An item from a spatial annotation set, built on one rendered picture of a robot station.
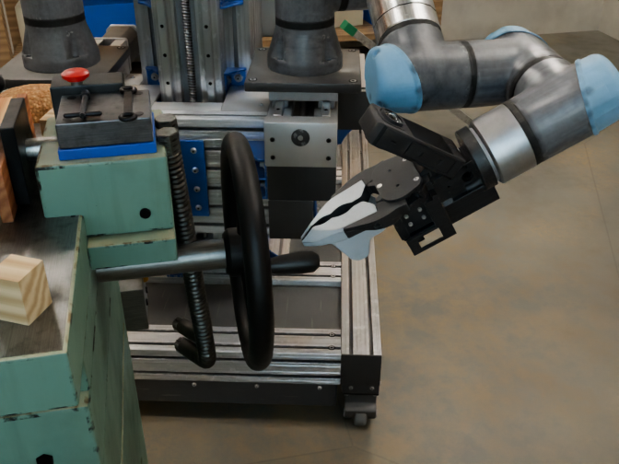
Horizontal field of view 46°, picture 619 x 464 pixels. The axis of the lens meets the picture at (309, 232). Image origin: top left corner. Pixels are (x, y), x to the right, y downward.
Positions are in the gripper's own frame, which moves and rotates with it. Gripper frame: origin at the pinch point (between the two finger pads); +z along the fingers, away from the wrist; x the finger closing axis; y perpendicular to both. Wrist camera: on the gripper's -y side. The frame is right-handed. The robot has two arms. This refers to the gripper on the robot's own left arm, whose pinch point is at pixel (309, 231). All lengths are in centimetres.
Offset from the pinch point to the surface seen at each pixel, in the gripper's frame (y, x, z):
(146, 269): -2.3, 5.8, 19.4
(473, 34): 183, 339, -93
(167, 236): -6.3, 3.6, 13.9
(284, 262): -0.4, -3.1, 3.6
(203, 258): 0.4, 6.1, 13.3
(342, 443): 89, 41, 29
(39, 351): -15.6, -17.3, 20.8
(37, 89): -17.5, 35.7, 26.2
